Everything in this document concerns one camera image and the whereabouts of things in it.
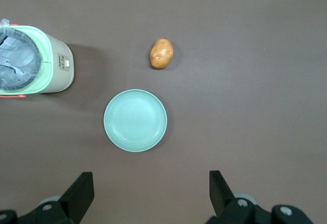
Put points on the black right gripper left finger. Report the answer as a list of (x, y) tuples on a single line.
[(75, 199)]

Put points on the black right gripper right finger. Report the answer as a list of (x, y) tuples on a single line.
[(223, 202)]

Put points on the pale green round plate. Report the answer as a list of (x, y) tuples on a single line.
[(135, 120)]

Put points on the clear plastic bag with papers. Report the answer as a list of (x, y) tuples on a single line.
[(15, 57)]

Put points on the brown toy potato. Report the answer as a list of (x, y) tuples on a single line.
[(161, 53)]

